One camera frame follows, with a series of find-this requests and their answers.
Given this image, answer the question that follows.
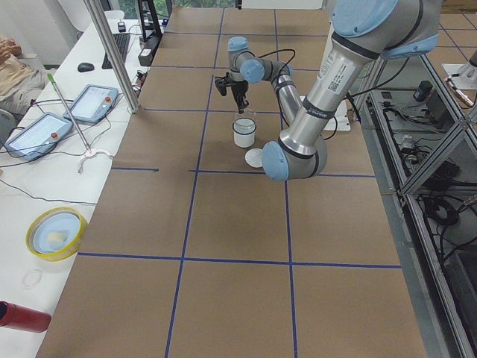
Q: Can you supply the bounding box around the green tipped metal rod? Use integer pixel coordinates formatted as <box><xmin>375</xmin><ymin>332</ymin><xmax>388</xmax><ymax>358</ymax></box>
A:
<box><xmin>47</xmin><ymin>73</ymin><xmax>91</xmax><ymax>154</ymax></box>

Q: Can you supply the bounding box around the upper blue teach pendant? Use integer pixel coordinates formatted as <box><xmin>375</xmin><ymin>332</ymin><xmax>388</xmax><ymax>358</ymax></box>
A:
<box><xmin>69</xmin><ymin>84</ymin><xmax>119</xmax><ymax>124</ymax></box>

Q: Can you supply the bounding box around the black keyboard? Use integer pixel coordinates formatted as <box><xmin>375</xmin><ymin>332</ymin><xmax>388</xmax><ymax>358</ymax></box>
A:
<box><xmin>101</xmin><ymin>32</ymin><xmax>132</xmax><ymax>70</ymax></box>

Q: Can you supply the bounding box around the aluminium frame post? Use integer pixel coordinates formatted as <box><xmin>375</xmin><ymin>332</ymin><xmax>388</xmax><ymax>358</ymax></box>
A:
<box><xmin>84</xmin><ymin>0</ymin><xmax>139</xmax><ymax>113</ymax></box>

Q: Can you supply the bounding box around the clear plastic funnel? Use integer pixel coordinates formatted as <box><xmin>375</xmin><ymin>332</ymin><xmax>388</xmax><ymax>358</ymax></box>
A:
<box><xmin>232</xmin><ymin>108</ymin><xmax>256</xmax><ymax>135</ymax></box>

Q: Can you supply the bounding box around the white enamel cup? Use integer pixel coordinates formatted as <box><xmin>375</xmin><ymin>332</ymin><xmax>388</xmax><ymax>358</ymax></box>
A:
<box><xmin>233</xmin><ymin>131</ymin><xmax>255</xmax><ymax>148</ymax></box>

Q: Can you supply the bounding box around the black computer mouse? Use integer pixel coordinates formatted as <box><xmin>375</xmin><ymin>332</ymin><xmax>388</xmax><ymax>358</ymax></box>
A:
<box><xmin>77</xmin><ymin>62</ymin><xmax>95</xmax><ymax>73</ymax></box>

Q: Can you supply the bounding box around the lower blue teach pendant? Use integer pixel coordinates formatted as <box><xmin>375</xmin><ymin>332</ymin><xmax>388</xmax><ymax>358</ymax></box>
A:
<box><xmin>5</xmin><ymin>112</ymin><xmax>73</xmax><ymax>160</ymax></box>

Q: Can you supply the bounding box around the yellow tape roll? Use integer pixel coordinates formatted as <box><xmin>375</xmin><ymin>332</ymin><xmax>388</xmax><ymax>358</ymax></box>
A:
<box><xmin>25</xmin><ymin>207</ymin><xmax>88</xmax><ymax>262</ymax></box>

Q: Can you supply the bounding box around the person in beige clothes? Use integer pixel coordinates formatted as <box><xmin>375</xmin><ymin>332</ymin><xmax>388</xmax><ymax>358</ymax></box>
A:
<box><xmin>1</xmin><ymin>36</ymin><xmax>49</xmax><ymax>117</ymax></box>

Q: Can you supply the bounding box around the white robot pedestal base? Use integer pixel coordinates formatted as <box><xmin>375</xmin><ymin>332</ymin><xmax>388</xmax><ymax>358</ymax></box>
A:
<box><xmin>324</xmin><ymin>101</ymin><xmax>351</xmax><ymax>132</ymax></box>

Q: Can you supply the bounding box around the red bottle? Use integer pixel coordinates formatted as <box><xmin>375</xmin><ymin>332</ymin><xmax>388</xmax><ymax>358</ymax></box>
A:
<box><xmin>1</xmin><ymin>301</ymin><xmax>51</xmax><ymax>333</ymax></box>

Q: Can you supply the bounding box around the blue teach pendant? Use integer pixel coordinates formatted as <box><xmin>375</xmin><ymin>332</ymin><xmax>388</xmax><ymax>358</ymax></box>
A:
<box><xmin>69</xmin><ymin>84</ymin><xmax>119</xmax><ymax>124</ymax></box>
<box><xmin>5</xmin><ymin>112</ymin><xmax>73</xmax><ymax>160</ymax></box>

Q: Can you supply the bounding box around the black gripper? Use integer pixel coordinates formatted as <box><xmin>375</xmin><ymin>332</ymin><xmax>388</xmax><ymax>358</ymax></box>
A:
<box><xmin>231</xmin><ymin>78</ymin><xmax>249</xmax><ymax>113</ymax></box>

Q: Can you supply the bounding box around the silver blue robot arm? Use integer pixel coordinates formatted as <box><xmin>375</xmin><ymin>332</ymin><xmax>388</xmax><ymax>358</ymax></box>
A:
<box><xmin>215</xmin><ymin>1</ymin><xmax>442</xmax><ymax>181</ymax></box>

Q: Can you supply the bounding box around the white cup lid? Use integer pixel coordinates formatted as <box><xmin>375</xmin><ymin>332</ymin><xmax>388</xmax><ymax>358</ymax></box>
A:
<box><xmin>244</xmin><ymin>148</ymin><xmax>262</xmax><ymax>169</ymax></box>

